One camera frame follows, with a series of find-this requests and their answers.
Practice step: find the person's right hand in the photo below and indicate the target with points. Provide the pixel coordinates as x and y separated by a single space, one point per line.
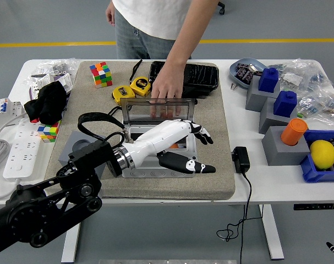
111 15

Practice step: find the person's left hand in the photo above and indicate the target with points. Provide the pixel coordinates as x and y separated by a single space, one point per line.
168 85

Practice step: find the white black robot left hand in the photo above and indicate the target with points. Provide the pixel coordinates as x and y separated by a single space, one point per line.
158 140

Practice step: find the grey electrical box with lid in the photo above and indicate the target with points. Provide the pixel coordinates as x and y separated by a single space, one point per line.
144 173

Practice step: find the grey block with round hole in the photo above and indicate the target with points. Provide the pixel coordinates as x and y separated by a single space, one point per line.
70 143

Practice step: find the person's left forearm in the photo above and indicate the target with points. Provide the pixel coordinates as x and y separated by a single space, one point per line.
191 33

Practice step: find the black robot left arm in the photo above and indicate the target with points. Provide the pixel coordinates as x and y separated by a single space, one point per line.
45 203

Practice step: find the blue square battery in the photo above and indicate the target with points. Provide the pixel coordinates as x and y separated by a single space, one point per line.
268 79
285 104

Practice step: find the yellow tape measure 5m label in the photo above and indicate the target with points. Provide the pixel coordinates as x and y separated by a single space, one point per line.
140 86

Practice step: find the person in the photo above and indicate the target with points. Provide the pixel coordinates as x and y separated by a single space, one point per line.
144 16

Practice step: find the black plastic tray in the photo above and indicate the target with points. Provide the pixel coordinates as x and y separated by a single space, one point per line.
202 77

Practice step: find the yellow tape measure black label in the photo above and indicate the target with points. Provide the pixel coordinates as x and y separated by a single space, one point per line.
123 94

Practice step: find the black table control panel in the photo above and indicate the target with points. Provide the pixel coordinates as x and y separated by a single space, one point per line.
315 206

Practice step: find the grey-brown mat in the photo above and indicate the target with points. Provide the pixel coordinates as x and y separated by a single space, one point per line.
210 123

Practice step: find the large colourful puzzle cube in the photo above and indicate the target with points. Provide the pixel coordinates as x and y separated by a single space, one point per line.
100 75

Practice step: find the white table leg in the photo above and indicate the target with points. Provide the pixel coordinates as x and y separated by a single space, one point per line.
71 242
271 233

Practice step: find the clear bag of dark screws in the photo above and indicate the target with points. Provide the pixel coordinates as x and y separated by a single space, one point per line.
59 67

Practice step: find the dark printed packet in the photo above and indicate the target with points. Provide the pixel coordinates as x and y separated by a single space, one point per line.
241 66
243 75

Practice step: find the blue plastic bin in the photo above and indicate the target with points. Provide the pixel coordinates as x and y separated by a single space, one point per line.
315 176

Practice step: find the white labelled packets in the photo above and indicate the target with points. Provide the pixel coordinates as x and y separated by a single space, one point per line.
65 82

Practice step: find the blue-grey dish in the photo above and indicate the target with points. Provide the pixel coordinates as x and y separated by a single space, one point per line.
249 61

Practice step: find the black power adapter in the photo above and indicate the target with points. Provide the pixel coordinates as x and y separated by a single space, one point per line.
241 159

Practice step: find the small silver metal part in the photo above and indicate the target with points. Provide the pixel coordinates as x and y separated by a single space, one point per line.
254 69

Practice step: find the grey block holder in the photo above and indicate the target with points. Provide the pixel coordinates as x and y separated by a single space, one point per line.
271 122
282 155
256 100

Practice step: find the black office chair base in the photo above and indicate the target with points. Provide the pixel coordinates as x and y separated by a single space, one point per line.
221 8

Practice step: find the yellow lemon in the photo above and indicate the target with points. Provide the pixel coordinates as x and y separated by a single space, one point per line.
322 154

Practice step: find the black cloth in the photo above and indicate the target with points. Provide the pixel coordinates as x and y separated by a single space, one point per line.
49 103

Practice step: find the small colourful puzzle cube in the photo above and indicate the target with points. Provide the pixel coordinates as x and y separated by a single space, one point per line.
48 132

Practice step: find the clear bag of white parts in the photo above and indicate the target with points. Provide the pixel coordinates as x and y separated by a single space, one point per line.
292 78

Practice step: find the white blue circuit breaker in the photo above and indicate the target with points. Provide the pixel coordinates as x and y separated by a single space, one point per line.
15 108

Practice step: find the small green connector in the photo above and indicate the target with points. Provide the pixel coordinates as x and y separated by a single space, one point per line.
301 115

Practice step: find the white power strip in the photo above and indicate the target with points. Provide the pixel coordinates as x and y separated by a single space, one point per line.
21 148

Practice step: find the clear bag of blue parts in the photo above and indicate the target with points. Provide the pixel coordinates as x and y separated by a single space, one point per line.
307 103

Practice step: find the clear bag of brown parts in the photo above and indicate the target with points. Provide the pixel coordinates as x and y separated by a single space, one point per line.
333 105

